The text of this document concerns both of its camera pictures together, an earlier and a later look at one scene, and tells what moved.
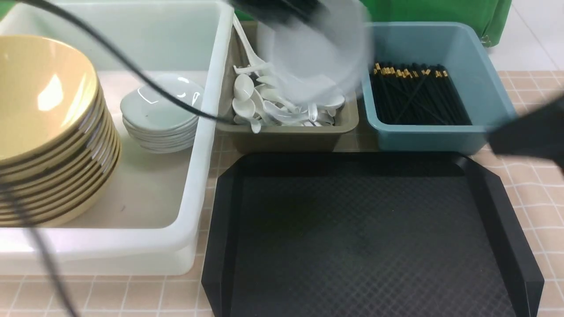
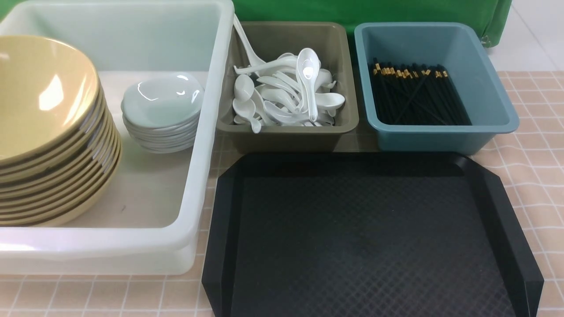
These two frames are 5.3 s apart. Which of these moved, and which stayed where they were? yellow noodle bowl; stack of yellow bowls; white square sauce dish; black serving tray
Moved: white square sauce dish
Stayed: stack of yellow bowls; yellow noodle bowl; black serving tray
